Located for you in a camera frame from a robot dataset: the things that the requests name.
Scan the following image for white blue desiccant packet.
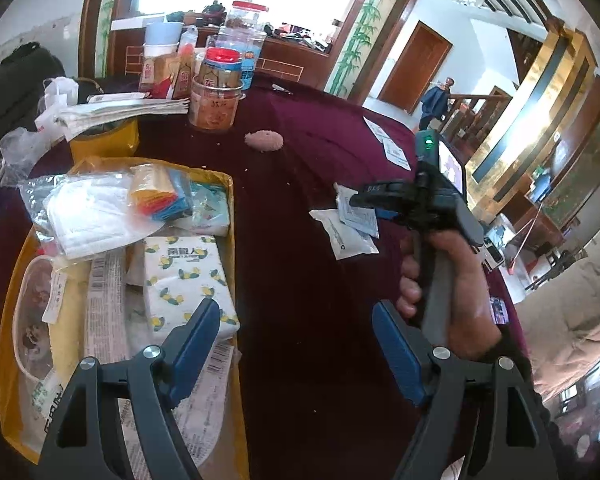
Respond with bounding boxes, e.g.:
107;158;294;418
119;340;235;479

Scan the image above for silver barcode tube pouch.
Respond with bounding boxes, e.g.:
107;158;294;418
84;248;130;364

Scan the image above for lemon print tissue pack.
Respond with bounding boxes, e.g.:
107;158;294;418
144;235;240;344

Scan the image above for white sachet recycle mark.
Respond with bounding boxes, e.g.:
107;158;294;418
309;209;379;260

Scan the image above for teal tissue pack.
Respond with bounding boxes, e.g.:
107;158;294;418
174;181;230;236

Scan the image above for yellow blue sponge cloths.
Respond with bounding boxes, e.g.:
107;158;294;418
128;164;194;221

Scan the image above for clear bag white masks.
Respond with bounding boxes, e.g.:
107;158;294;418
18;171;164;260

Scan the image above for white sachet printed text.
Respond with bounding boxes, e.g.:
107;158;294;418
334;183;379;238

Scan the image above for right hand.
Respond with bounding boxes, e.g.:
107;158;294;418
396;231;502;361

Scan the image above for white paper leaflets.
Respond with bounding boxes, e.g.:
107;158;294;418
363;117;411;171

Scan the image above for person in blue jacket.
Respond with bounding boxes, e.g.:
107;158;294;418
418;77;455;130

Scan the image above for yellow cardboard box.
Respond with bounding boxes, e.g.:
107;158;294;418
0;156;249;479

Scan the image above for pink oval pouch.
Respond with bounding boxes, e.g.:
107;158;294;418
12;256;67;382

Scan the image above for wooden door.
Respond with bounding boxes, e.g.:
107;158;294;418
378;21;453;114

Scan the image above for pink scrub pad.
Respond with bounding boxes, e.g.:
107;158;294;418
245;130;284;153

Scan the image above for wooden cabinet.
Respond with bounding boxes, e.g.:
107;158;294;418
105;27;336;90

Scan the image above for yellow tin can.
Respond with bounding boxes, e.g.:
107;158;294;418
69;118;140;162

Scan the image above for orange clear plastic jar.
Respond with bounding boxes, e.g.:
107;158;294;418
188;47;242;132

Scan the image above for red lid clear jar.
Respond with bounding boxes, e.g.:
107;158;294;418
216;0;268;93

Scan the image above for stack of newspapers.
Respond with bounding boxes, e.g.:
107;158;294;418
52;99;189;141

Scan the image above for clear plastic bag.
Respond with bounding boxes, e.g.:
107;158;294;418
0;127;52;188

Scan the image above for black sofa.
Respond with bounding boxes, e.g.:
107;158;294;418
0;42;65;159

